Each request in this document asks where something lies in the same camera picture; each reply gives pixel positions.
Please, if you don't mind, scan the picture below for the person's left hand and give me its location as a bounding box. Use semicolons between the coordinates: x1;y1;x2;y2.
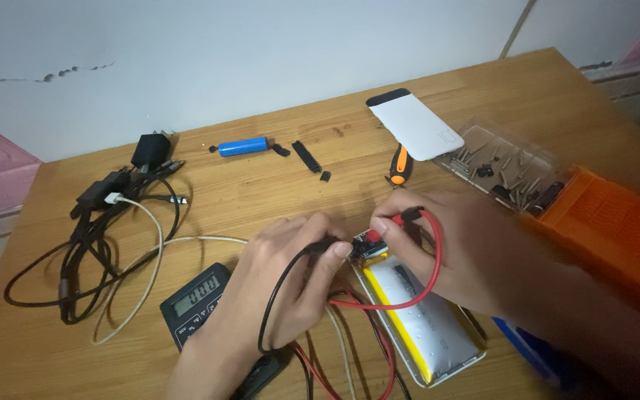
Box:
209;212;354;356

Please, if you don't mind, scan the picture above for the orange and black screwdriver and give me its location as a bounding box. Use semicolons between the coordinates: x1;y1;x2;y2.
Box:
384;143;413;187

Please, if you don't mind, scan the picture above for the red multimeter probe with lead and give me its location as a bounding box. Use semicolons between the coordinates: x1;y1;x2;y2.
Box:
291;206;444;400

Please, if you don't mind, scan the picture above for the opened power bank with battery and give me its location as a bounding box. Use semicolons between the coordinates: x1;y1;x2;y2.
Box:
349;229;489;389

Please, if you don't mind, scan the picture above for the blue plastic box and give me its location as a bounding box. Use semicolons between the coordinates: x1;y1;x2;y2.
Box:
491;316;568;387

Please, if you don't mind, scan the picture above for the white power bank cover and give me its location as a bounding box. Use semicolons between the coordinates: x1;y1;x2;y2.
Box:
365;88;466;162

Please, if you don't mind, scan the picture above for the black digital multimeter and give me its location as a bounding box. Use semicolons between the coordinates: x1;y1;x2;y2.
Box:
160;262;294;400

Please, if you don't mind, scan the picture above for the person's right hand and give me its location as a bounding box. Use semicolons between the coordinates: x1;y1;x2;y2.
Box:
370;188;502;319

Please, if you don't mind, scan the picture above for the black cable with silver plug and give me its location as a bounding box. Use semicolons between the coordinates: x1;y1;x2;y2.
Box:
141;194;189;206

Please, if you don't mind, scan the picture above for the white usb cable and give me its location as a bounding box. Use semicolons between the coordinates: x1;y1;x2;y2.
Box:
91;192;357;400

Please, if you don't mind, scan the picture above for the black wall charger with prongs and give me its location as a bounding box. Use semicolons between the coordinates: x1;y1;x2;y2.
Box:
130;131;174;171

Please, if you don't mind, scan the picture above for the long black plastic strip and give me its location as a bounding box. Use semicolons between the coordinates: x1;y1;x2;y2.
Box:
291;140;323;174

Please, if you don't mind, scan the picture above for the tangle of black cables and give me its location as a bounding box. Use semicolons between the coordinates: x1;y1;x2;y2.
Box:
3;158;187;326

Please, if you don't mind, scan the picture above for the black multimeter probe with lead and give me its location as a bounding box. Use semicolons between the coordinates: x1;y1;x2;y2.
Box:
257;236;413;400

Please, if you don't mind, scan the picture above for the blue cylindrical battery cell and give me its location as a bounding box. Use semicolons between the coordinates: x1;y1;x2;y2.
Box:
217;136;270;159

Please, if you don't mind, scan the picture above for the black flat power adapter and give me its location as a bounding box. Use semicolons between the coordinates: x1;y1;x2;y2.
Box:
70;171;132;219

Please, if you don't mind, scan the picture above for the set of metal screwdriver bits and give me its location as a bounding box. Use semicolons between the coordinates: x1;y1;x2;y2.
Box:
449;141;565;214

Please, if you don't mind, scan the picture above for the clear plastic case lid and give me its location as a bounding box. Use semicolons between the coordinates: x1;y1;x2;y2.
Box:
430;124;571;219

